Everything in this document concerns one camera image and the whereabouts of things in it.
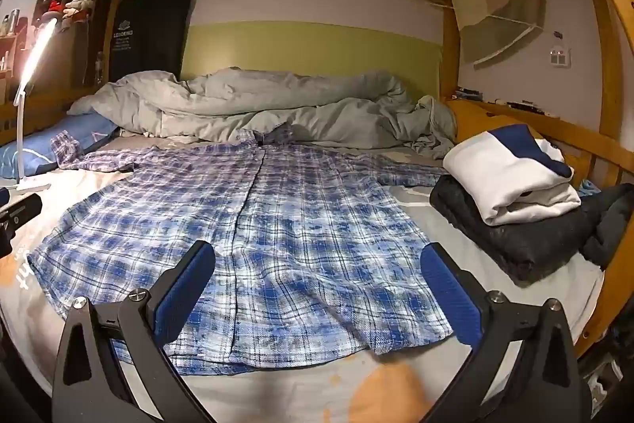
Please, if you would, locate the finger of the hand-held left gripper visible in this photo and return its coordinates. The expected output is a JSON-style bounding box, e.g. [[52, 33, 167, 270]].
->
[[2, 193, 43, 230]]

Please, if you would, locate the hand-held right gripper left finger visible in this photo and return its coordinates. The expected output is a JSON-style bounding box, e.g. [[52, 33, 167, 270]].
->
[[52, 241, 216, 423]]

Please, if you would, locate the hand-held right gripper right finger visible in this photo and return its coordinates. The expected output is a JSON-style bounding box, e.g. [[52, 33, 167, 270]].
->
[[420, 242, 592, 423]]

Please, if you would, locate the blue plaid shirt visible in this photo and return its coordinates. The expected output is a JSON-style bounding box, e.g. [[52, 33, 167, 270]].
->
[[27, 128, 456, 377]]

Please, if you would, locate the blue pillow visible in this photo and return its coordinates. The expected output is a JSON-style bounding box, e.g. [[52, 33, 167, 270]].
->
[[0, 112, 120, 180]]

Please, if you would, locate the black folded jacket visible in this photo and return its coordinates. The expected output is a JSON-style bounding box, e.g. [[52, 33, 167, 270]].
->
[[429, 175, 634, 287]]

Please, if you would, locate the white and navy folded sweatshirt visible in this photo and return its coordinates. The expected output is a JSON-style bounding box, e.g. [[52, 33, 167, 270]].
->
[[442, 124, 582, 226]]

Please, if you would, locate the white desk lamp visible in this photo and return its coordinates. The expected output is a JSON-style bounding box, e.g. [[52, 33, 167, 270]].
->
[[0, 19, 57, 193]]

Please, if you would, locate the grey printed bedsheet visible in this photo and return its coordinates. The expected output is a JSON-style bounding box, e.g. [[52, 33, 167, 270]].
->
[[0, 136, 607, 423]]

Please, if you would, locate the wooden shelf unit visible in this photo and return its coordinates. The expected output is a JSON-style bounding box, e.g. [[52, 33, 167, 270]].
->
[[0, 0, 115, 107]]

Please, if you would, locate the yellow pillow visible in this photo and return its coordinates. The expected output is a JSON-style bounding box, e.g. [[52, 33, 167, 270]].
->
[[444, 98, 578, 171]]

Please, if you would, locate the grey duvet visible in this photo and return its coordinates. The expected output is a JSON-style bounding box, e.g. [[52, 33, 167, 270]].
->
[[67, 67, 459, 159]]

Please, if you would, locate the small clutter on wooden ledge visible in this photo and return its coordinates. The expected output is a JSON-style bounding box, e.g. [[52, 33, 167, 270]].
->
[[454, 87, 560, 119]]

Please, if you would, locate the checked hanging cloth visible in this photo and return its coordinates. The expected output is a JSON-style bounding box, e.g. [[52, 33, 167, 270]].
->
[[448, 0, 558, 67]]

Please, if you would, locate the white wall socket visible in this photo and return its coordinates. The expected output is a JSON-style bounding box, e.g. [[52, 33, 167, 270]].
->
[[547, 46, 573, 68]]

